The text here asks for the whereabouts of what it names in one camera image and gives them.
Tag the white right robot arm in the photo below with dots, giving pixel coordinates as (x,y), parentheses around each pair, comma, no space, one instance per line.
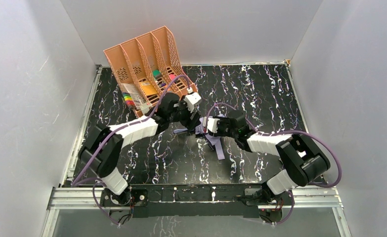
(302,159)

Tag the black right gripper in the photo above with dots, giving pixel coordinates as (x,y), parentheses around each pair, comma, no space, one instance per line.
(208,134)

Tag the lavender folding umbrella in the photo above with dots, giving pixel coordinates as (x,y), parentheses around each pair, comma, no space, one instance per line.
(214,142)

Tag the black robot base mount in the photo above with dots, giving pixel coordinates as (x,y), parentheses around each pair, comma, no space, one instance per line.
(245,200)

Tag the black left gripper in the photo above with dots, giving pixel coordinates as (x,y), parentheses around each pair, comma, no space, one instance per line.
(192,121)

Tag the colourful marker pen pack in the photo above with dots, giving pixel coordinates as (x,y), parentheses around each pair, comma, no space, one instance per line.
(132,101)

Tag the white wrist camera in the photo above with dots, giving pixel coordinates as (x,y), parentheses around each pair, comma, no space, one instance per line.
(192,99)
(210,124)

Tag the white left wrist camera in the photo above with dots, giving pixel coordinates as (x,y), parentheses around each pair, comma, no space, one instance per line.
(192,99)

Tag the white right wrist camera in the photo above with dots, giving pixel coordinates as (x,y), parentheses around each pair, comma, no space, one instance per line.
(210,124)

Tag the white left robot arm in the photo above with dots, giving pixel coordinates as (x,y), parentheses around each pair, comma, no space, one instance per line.
(101,150)

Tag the yellow sticky note pad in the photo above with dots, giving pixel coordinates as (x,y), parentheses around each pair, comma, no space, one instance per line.
(147,88)

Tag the small white red box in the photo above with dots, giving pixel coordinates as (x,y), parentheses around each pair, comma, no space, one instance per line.
(144,108)

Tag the orange plastic desk organizer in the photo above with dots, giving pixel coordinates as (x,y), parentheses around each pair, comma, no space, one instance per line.
(134,60)

